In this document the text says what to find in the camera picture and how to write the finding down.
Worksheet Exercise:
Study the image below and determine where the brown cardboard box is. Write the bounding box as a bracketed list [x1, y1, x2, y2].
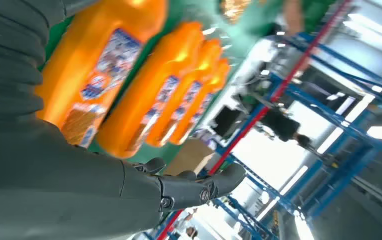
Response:
[163, 138, 215, 177]

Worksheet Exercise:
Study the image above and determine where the black tablet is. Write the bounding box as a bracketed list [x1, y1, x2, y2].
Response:
[210, 105, 245, 139]

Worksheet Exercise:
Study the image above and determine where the red pole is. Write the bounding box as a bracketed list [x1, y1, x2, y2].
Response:
[156, 0, 352, 240]

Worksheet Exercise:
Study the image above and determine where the person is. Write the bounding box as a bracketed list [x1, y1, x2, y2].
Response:
[282, 0, 307, 36]
[259, 108, 315, 151]

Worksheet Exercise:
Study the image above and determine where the yellow plastic wrapped board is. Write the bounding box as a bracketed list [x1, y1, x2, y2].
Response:
[220, 0, 254, 24]

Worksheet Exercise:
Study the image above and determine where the blue steel shelving rack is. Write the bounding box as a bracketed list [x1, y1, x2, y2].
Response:
[210, 31, 382, 240]

